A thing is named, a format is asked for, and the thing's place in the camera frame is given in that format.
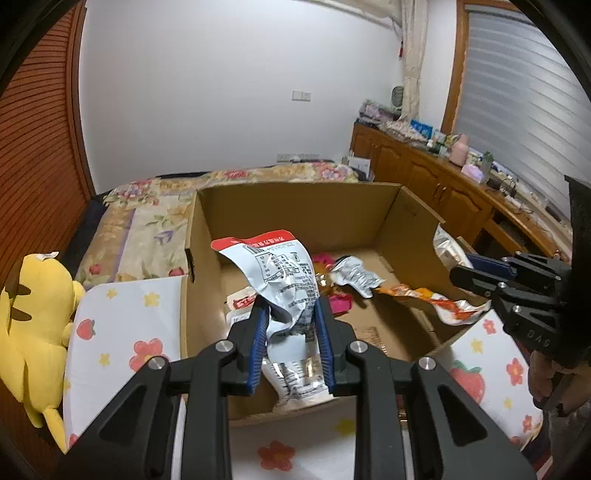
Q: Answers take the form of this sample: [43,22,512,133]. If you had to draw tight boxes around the wooden cabinet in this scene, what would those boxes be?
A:
[349,121,575,259]

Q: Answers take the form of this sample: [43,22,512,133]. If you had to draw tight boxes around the silver red-topped snack bag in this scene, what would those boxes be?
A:
[211,229,333,414]

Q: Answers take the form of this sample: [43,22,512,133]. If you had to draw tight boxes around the beige curtain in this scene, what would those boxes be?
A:
[399,0,432,121]

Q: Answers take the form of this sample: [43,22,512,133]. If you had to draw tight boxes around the brown slatted wardrobe door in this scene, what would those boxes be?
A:
[0,0,98,296]

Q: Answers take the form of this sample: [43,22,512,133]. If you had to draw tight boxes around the yellow plush toy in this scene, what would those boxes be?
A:
[0,251,86,455]

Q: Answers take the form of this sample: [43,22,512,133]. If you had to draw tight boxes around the pink cup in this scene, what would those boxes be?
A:
[449,134,468,166]

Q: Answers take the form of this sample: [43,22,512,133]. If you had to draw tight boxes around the white beige snack packet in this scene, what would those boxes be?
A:
[431,225,476,271]

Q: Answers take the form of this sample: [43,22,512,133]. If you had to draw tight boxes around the wooden window frame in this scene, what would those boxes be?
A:
[441,0,469,134]

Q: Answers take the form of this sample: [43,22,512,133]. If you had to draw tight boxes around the grey window blind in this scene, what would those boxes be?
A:
[455,7,591,227]

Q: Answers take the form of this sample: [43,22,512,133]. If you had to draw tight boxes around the brown cardboard box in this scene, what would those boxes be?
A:
[182,182,492,428]

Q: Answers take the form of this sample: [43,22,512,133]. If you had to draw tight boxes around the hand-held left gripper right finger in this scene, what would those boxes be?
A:
[314,298,539,480]

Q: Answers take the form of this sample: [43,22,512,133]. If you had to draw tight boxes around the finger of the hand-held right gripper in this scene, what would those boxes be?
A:
[465,253,522,278]
[449,263,513,305]

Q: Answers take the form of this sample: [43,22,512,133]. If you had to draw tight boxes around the white red-labelled snack packet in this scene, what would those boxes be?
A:
[224,285,259,326]

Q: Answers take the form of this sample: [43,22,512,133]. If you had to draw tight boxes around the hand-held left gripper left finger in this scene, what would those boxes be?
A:
[55,295,273,480]

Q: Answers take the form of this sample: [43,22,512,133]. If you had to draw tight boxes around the pink clear snack packet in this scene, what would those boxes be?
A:
[311,251,356,317]

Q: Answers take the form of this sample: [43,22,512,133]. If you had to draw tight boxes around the floral quilt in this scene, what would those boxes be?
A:
[74,161,361,289]

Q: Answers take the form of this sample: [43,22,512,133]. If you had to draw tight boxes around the orange silver snack packet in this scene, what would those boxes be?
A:
[376,284,490,326]

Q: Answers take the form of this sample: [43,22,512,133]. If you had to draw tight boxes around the person's right hand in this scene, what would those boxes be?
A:
[529,348,591,411]

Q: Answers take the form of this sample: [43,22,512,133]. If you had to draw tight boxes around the white flower-printed sheet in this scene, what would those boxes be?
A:
[62,274,546,480]

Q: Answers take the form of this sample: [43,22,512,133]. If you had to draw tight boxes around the white storage box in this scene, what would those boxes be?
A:
[347,156,373,182]

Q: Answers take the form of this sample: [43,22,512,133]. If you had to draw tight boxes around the small silver snack packet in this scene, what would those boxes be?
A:
[330,255,386,298]

